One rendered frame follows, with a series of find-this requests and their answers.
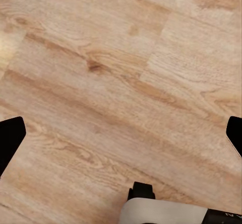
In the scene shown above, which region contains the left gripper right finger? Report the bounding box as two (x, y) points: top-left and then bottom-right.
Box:
(226, 116), (242, 156)

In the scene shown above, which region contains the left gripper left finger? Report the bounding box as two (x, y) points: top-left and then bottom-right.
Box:
(0, 116), (26, 175)

